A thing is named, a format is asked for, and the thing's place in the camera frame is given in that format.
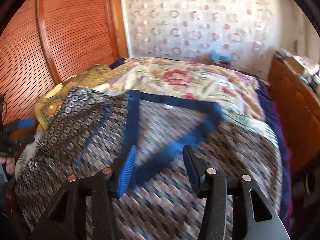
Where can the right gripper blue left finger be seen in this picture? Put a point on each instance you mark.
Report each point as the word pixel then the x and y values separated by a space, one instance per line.
pixel 122 168

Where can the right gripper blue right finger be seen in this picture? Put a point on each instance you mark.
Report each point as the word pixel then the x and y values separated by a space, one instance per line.
pixel 196 171

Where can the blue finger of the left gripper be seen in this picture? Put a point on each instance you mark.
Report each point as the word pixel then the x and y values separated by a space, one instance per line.
pixel 19 124

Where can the navy patterned silk garment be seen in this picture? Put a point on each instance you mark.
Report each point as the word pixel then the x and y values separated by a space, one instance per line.
pixel 92 128

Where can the yellow folded garment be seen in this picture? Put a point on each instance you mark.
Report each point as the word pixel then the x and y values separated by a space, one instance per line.
pixel 48 106

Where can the golden brocade folded cloth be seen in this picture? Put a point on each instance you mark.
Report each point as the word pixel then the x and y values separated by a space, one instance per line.
pixel 94 76

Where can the floral bed quilt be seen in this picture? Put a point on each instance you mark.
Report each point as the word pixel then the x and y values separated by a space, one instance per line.
pixel 189 80

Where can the navy blue blanket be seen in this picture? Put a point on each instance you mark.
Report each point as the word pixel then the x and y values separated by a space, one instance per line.
pixel 272 119

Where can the wooden louvered wardrobe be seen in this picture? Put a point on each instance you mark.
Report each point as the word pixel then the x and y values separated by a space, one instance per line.
pixel 47 41

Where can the blue toy on headboard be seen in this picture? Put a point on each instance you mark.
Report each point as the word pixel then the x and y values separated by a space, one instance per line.
pixel 215 56

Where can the wooden sideboard cabinet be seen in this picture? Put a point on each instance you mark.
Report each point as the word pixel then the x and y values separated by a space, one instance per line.
pixel 298 108

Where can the cardboard box on cabinet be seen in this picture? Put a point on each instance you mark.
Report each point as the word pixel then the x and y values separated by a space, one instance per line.
pixel 302 65

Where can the circle patterned sheer curtain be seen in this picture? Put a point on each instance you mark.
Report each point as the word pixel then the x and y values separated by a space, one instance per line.
pixel 246 31

